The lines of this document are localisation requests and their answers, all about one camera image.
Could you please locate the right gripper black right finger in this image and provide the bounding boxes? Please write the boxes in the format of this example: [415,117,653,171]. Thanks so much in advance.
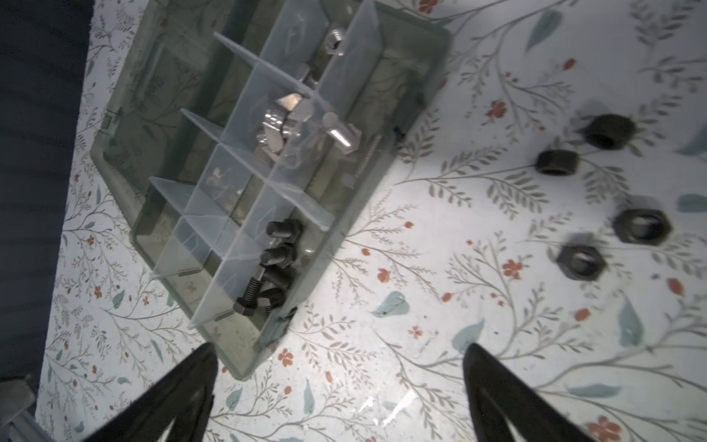
[462,344,592,441]

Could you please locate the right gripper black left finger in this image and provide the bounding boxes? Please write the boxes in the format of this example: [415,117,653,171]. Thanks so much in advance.
[87,343,218,441]

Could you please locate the green compartment organizer box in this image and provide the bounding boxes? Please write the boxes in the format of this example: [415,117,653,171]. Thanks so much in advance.
[91,1,452,380]

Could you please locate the silver hex bolt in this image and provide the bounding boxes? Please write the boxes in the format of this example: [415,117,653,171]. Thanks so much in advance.
[321,112,362,155]
[342,134,384,189]

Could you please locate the black hex nut open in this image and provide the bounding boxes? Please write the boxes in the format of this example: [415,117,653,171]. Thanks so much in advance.
[611,209,672,246]

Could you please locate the black hex nut small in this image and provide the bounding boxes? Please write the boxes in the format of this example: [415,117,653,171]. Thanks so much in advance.
[535,149,579,177]

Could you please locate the silver hex nut in box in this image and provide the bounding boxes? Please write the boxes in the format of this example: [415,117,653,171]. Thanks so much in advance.
[323,26,345,55]

